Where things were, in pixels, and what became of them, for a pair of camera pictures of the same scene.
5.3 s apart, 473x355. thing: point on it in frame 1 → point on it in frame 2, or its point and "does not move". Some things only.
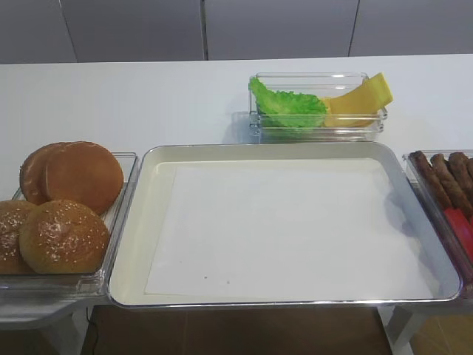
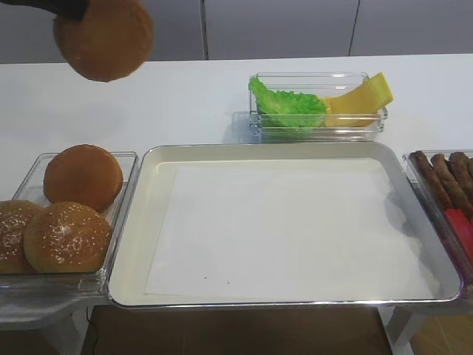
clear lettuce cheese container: x=313 y=107 does not move
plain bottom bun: x=84 y=172 does not move
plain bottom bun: x=55 y=171 → x=111 y=43
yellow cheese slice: x=361 y=106 does not move
